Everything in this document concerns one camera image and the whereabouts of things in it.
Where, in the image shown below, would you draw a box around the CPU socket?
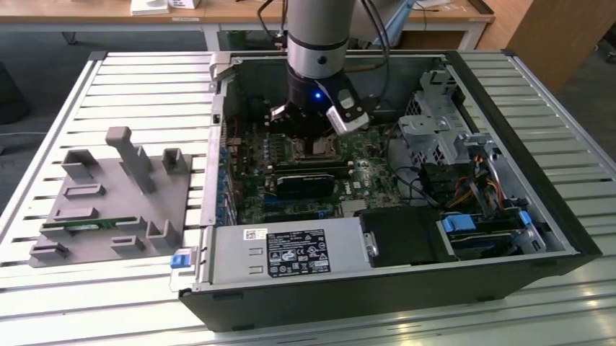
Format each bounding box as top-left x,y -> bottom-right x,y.
287,136 -> 339,162

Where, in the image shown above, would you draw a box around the installed black RAM sticks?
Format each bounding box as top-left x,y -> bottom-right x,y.
271,161 -> 350,177

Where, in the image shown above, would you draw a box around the black graphics card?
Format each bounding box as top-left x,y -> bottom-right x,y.
268,172 -> 335,201

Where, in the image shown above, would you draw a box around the green motherboard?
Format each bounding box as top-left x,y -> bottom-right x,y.
223,115 -> 419,224

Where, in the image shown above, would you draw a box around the green box under desk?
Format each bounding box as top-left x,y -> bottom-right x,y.
225,30 -> 251,51

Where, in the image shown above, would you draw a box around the metal drive cage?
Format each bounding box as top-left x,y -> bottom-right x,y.
396,70 -> 501,167

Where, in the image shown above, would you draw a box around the silver chipset heatsink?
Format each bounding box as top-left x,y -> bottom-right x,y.
339,201 -> 366,217

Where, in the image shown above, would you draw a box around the black plastic shroud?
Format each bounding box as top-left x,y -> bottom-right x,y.
358,208 -> 455,268

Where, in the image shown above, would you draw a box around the wooden desk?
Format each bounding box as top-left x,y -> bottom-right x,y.
201,0 -> 497,51
0,0 -> 208,46

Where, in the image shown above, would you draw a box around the silver power supply unit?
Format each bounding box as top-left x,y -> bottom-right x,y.
195,223 -> 374,289

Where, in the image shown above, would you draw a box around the white papers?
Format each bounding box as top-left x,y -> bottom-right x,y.
415,0 -> 470,12

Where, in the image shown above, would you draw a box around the blue disk carrier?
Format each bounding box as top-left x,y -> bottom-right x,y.
439,214 -> 477,235

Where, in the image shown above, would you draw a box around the grey parts rack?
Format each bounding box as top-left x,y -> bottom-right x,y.
26,125 -> 203,270

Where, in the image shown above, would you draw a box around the black hard disk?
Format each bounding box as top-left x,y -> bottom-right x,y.
446,230 -> 515,260

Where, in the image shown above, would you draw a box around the black open PC case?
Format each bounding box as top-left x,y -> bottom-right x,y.
177,49 -> 605,333

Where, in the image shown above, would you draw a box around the green RAM stick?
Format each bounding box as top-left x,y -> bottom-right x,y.
41,215 -> 138,231

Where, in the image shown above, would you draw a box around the wooden cabinet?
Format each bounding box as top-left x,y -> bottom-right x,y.
475,0 -> 616,94

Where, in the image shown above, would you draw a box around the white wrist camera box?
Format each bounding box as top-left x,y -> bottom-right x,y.
324,88 -> 371,136

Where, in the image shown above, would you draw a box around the black robot cable hose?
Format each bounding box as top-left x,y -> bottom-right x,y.
359,0 -> 394,107

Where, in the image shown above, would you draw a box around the black internal cables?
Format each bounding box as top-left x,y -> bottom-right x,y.
391,164 -> 443,210

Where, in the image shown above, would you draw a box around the silver metal latch handle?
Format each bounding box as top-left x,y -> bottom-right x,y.
363,232 -> 380,257

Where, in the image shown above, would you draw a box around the coloured wire bundle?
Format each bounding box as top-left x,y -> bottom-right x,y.
444,154 -> 506,217

